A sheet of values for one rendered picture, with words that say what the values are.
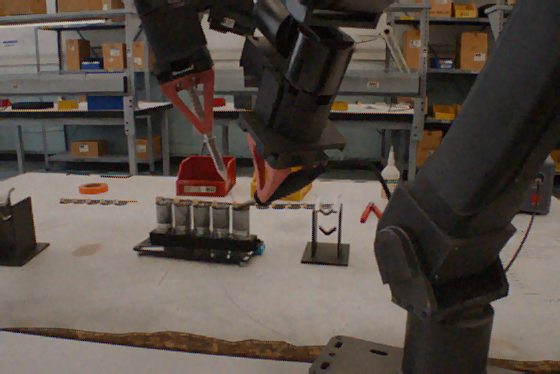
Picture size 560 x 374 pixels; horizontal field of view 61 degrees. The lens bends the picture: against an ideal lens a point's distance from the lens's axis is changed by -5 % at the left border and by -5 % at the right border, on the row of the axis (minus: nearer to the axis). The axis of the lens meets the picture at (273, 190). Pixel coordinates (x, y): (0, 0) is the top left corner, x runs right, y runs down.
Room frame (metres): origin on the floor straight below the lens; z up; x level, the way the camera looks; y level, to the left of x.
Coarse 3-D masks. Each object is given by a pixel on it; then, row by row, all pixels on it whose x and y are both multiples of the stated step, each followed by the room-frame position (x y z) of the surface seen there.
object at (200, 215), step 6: (198, 210) 0.64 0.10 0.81; (204, 210) 0.64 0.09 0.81; (210, 210) 0.65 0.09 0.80; (198, 216) 0.64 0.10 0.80; (204, 216) 0.64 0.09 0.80; (210, 216) 0.65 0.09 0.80; (198, 222) 0.64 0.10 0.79; (204, 222) 0.64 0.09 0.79; (210, 222) 0.64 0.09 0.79; (198, 228) 0.64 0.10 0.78; (204, 228) 0.64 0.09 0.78; (210, 228) 0.65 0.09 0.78; (198, 234) 0.64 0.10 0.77; (204, 234) 0.64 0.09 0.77; (210, 234) 0.64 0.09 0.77
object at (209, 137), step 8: (192, 88) 0.61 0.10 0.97; (192, 96) 0.61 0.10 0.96; (192, 104) 0.61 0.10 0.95; (200, 104) 0.61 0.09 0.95; (200, 112) 0.61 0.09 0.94; (200, 120) 0.61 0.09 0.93; (208, 136) 0.61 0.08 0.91; (208, 144) 0.61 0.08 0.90; (216, 144) 0.62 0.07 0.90; (216, 152) 0.62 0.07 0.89; (216, 160) 0.62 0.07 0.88; (224, 168) 0.62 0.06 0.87
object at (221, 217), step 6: (216, 210) 0.63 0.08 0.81; (222, 210) 0.63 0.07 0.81; (228, 210) 0.64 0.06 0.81; (216, 216) 0.63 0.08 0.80; (222, 216) 0.63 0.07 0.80; (228, 216) 0.64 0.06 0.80; (216, 222) 0.63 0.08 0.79; (222, 222) 0.63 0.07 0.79; (228, 222) 0.64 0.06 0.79; (216, 228) 0.63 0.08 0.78; (222, 228) 0.63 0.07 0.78; (228, 228) 0.63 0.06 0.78; (216, 234) 0.63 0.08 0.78; (222, 234) 0.63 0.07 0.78; (228, 234) 0.63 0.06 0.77
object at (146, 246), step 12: (144, 240) 0.65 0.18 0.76; (156, 240) 0.65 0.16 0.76; (156, 252) 0.61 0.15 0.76; (168, 252) 0.60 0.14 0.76; (180, 252) 0.60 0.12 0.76; (192, 252) 0.60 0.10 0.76; (204, 252) 0.60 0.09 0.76; (216, 252) 0.60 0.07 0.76; (228, 252) 0.60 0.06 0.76; (240, 252) 0.60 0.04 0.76; (252, 252) 0.60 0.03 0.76; (240, 264) 0.58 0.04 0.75
